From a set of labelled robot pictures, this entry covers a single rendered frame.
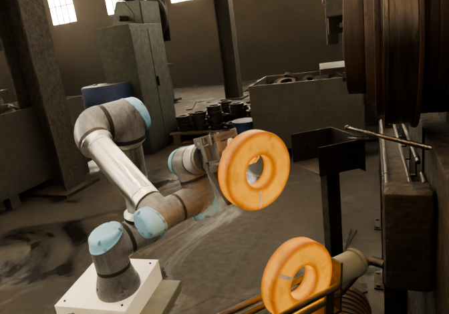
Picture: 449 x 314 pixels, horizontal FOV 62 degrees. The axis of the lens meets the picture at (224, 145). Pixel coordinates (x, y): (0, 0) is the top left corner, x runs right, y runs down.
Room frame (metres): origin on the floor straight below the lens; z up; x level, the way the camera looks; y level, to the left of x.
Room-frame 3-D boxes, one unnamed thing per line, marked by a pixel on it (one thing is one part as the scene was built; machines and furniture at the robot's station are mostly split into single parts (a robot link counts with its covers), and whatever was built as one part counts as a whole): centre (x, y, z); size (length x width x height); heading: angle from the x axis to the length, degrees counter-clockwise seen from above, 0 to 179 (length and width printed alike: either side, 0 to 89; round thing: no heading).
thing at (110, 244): (1.15, 0.43, 0.54); 0.13 x 0.12 x 0.14; 131
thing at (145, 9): (8.98, 1.50, 1.36); 1.37 x 1.16 x 2.71; 57
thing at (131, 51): (4.71, 0.92, 0.75); 0.70 x 0.48 x 1.50; 157
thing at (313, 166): (1.53, -0.43, 0.36); 0.26 x 0.20 x 0.72; 12
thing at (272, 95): (3.77, -0.91, 0.39); 1.03 x 0.83 x 0.79; 71
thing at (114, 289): (1.15, 0.43, 0.43); 0.15 x 0.15 x 0.10
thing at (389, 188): (0.75, -0.39, 0.68); 0.11 x 0.08 x 0.24; 67
